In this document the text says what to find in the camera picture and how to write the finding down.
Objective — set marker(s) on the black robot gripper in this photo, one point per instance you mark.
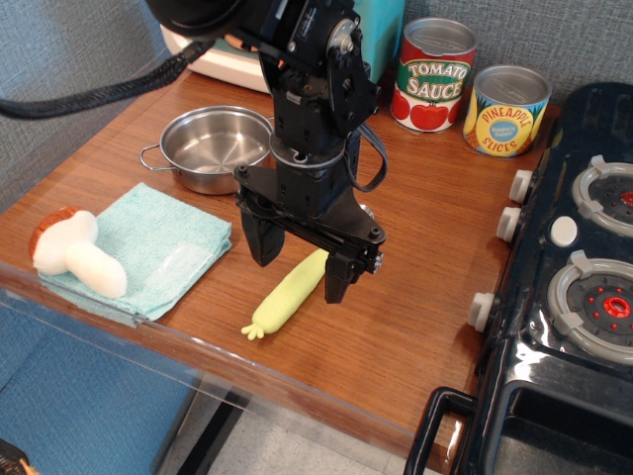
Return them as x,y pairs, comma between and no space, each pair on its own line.
312,196

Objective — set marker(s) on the silver metal pot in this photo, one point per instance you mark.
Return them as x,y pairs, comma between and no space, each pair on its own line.
202,148

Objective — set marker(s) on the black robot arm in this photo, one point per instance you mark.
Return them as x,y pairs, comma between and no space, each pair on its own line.
323,96

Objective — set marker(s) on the light blue folded cloth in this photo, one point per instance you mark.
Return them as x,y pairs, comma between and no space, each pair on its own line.
165,246

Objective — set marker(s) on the teal toy microwave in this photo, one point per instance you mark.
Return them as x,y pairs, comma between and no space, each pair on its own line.
381,34

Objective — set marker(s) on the plush mushroom toy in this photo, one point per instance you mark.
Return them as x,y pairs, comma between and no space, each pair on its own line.
65,241

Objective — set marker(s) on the tomato sauce can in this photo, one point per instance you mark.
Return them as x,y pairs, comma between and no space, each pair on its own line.
435,62

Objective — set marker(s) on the pineapple slices can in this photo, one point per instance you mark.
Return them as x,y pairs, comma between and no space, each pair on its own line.
507,106

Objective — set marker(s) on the clear acrylic table guard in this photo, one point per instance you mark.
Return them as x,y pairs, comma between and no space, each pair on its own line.
335,391

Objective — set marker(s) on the black toy stove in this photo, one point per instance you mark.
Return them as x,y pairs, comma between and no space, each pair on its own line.
554,393

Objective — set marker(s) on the spoon with green handle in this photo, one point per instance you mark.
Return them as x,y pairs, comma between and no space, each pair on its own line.
287,297

